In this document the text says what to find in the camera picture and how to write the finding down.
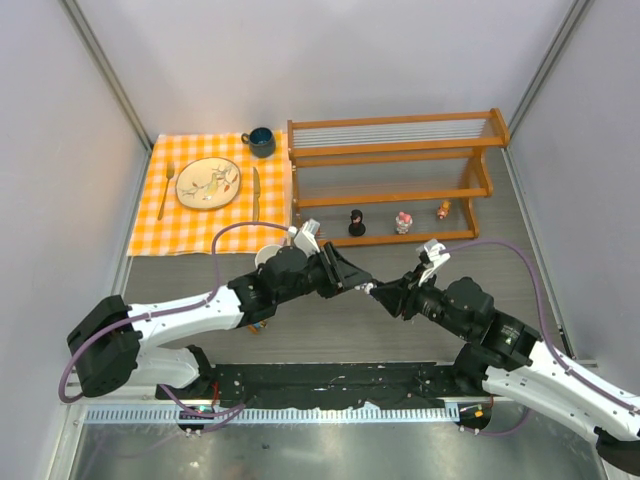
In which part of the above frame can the Winnie the Pooh figurine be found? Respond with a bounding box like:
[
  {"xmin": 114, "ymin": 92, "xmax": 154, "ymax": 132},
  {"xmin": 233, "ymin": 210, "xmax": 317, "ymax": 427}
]
[{"xmin": 436, "ymin": 200, "xmax": 452, "ymax": 220}]

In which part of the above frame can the yellow minion figurine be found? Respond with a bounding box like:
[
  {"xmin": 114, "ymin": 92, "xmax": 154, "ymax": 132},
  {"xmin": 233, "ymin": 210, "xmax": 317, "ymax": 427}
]
[{"xmin": 248, "ymin": 322, "xmax": 267, "ymax": 334}]

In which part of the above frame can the pink My Melody figurine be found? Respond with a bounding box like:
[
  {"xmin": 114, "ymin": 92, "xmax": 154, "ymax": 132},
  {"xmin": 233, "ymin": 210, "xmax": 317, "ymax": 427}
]
[{"xmin": 395, "ymin": 212, "xmax": 413, "ymax": 235}]

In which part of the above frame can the orange checkered cloth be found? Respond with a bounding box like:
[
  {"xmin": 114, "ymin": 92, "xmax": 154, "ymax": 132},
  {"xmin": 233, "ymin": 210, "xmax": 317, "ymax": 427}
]
[{"xmin": 127, "ymin": 130, "xmax": 292, "ymax": 257}]

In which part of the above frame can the gold knife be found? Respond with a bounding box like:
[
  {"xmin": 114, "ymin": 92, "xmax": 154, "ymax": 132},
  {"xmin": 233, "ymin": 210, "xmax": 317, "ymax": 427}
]
[{"xmin": 252, "ymin": 167, "xmax": 261, "ymax": 222}]

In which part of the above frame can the gold fork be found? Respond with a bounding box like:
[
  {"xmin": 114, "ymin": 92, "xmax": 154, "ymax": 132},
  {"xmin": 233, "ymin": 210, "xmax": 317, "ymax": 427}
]
[{"xmin": 157, "ymin": 161, "xmax": 175, "ymax": 221}]

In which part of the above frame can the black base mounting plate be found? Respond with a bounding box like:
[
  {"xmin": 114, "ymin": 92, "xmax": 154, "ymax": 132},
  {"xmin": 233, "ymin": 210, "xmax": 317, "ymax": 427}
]
[{"xmin": 172, "ymin": 362, "xmax": 488, "ymax": 410}]

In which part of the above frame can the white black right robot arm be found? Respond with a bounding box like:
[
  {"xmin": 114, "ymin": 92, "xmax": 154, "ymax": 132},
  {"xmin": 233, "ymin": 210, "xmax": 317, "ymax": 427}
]
[{"xmin": 365, "ymin": 277, "xmax": 639, "ymax": 475}]

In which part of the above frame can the dark blue mug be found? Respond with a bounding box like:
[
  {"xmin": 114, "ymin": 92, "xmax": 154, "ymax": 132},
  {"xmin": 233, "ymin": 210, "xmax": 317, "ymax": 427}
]
[{"xmin": 241, "ymin": 127, "xmax": 276, "ymax": 158}]

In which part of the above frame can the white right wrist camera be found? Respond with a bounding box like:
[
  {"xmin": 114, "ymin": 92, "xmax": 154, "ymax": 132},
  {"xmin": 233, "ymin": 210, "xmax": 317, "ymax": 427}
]
[{"xmin": 416, "ymin": 239, "xmax": 451, "ymax": 286}]

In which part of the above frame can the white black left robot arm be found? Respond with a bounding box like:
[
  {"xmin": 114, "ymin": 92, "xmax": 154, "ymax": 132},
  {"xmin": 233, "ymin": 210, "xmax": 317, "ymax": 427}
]
[{"xmin": 67, "ymin": 243, "xmax": 373, "ymax": 398}]

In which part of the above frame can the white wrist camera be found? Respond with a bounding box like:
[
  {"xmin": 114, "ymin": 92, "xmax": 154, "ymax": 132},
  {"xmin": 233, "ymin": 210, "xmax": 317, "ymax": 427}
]
[
  {"xmin": 416, "ymin": 239, "xmax": 451, "ymax": 286},
  {"xmin": 287, "ymin": 219, "xmax": 320, "ymax": 257}
]

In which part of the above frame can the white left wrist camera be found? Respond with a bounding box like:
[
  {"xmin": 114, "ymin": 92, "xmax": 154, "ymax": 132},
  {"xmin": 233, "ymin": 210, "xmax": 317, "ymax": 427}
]
[{"xmin": 287, "ymin": 219, "xmax": 320, "ymax": 257}]

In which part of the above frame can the black haired girl figurine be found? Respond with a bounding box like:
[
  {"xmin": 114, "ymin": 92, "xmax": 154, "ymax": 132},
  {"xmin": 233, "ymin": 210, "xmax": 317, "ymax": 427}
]
[{"xmin": 348, "ymin": 209, "xmax": 366, "ymax": 237}]

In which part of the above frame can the orange wooden shelf rack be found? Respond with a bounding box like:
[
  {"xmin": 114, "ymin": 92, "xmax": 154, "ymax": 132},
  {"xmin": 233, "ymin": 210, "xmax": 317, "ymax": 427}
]
[{"xmin": 286, "ymin": 108, "xmax": 511, "ymax": 246}]

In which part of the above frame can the pink mug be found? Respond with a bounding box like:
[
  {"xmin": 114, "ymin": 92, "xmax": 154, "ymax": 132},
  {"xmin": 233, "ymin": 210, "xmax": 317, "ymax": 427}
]
[{"xmin": 254, "ymin": 244, "xmax": 283, "ymax": 268}]

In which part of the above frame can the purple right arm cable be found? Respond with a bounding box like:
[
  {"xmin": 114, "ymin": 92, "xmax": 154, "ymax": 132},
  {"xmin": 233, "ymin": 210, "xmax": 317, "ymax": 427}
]
[{"xmin": 442, "ymin": 238, "xmax": 640, "ymax": 436}]

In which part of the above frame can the black purple Kuromi figurine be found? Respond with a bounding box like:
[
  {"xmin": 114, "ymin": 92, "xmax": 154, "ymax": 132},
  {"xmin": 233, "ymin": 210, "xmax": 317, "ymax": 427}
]
[{"xmin": 355, "ymin": 282, "xmax": 376, "ymax": 295}]

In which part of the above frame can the decorated ceramic plate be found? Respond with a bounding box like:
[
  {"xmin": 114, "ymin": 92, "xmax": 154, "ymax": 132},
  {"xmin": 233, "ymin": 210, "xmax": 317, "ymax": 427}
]
[{"xmin": 175, "ymin": 157, "xmax": 242, "ymax": 211}]

